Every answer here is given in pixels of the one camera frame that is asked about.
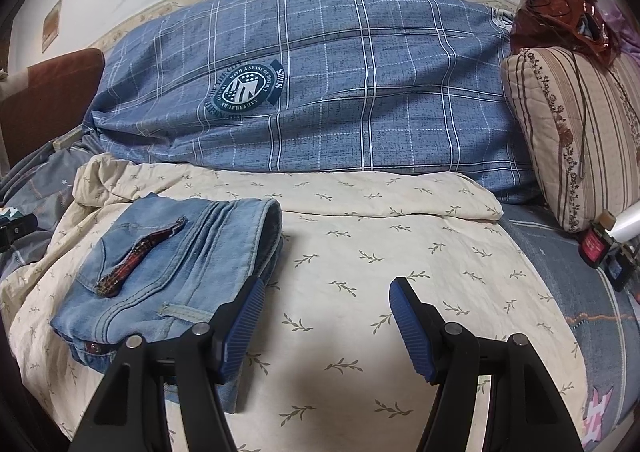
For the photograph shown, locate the blue denim jeans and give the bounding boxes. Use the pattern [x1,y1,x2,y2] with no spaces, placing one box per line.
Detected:
[51,194,282,413]

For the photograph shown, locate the grey patterned duvet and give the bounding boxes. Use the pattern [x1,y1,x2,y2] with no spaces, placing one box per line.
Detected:
[1,144,639,451]

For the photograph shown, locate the small black device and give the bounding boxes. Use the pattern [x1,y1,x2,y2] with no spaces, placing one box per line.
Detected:
[605,244,639,291]

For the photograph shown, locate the small red box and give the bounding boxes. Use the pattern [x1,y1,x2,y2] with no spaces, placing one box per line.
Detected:
[578,223,613,269]

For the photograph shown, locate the cream leaf-print blanket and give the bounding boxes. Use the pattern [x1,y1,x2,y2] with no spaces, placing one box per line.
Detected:
[1,155,588,451]

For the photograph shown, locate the white tube bottle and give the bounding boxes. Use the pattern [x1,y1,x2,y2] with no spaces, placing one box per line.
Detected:
[600,201,640,244]

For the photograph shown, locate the beige striped floral pillow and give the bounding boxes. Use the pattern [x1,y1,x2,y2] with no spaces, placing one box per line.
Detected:
[502,48,639,233]

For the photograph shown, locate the blue plaid bolster pillow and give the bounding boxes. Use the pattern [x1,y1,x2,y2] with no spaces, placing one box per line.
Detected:
[85,0,538,204]

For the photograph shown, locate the small wall picture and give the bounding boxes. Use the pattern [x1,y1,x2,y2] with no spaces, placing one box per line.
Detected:
[41,0,62,53]

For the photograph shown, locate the black cable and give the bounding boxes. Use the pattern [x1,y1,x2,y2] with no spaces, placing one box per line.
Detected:
[527,0,640,183]

